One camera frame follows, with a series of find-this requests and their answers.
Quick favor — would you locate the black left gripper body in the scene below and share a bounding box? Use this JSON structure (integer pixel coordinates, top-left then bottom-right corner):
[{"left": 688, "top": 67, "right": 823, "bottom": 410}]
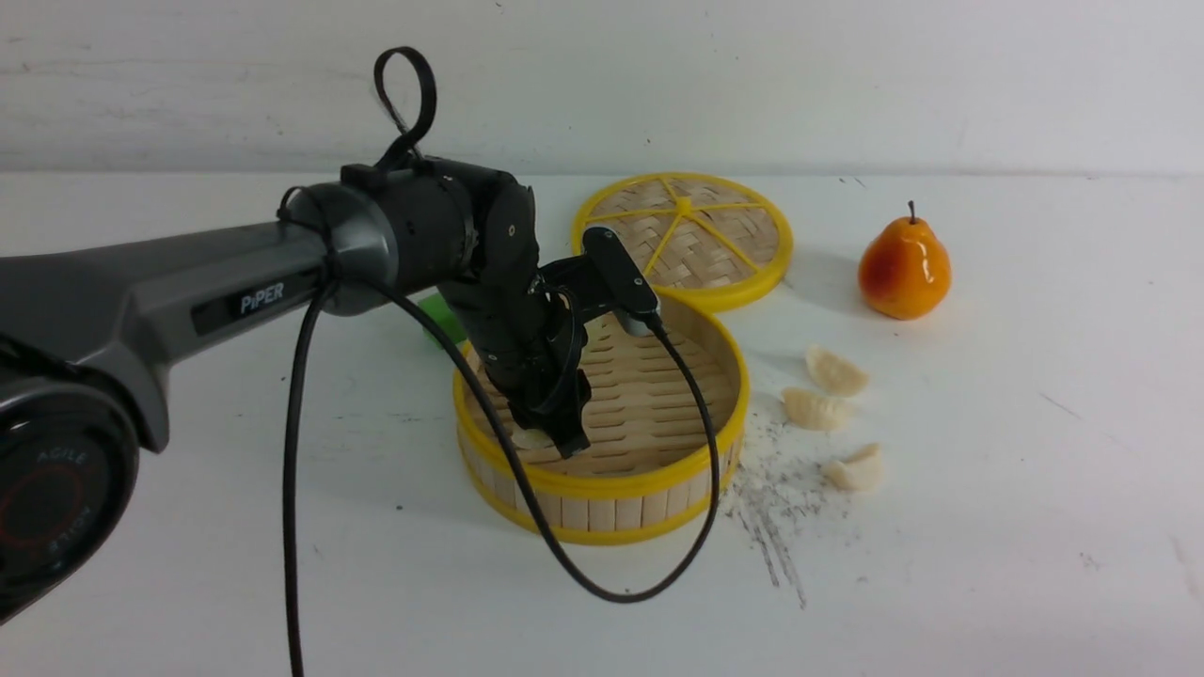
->
[{"left": 437, "top": 183, "right": 589, "bottom": 418}]

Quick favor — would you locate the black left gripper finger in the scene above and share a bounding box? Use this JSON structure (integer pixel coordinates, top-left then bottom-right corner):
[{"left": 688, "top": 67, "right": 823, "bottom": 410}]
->
[
  {"left": 547, "top": 400, "right": 591, "bottom": 460},
  {"left": 508, "top": 395, "right": 549, "bottom": 434}
]

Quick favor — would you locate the white dumpling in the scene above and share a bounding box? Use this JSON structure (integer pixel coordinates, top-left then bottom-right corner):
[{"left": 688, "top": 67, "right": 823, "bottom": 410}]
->
[
  {"left": 804, "top": 345, "right": 870, "bottom": 398},
  {"left": 783, "top": 388, "right": 856, "bottom": 432},
  {"left": 820, "top": 443, "right": 885, "bottom": 493}
]

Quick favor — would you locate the pale green dumpling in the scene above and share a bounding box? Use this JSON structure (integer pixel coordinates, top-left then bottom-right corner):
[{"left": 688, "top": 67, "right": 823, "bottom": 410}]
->
[{"left": 509, "top": 426, "right": 554, "bottom": 451}]

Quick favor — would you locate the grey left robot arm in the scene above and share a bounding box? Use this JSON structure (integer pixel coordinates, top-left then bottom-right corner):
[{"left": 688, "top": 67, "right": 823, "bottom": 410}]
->
[{"left": 2, "top": 157, "right": 590, "bottom": 622}]

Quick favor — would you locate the bamboo steamer tray yellow rim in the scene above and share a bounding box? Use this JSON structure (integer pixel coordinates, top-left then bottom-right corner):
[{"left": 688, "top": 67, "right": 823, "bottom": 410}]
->
[{"left": 452, "top": 292, "right": 753, "bottom": 547}]

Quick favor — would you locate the woven bamboo steamer lid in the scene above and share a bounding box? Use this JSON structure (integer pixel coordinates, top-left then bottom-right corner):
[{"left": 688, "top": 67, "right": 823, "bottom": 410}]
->
[{"left": 572, "top": 172, "right": 793, "bottom": 314}]

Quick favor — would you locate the green foam cube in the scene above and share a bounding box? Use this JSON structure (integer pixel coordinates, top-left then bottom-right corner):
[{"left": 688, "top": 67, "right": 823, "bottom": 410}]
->
[{"left": 418, "top": 292, "right": 467, "bottom": 345}]

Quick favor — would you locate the orange yellow toy pear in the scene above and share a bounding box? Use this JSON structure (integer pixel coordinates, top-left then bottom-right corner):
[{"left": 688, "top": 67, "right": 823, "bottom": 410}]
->
[{"left": 857, "top": 201, "right": 952, "bottom": 320}]

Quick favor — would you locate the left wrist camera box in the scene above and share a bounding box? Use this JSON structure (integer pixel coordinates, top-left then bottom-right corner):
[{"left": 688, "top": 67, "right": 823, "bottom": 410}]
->
[{"left": 539, "top": 226, "right": 663, "bottom": 339}]

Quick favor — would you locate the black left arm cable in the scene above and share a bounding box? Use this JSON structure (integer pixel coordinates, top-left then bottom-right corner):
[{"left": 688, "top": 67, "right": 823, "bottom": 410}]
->
[{"left": 282, "top": 46, "right": 721, "bottom": 677}]

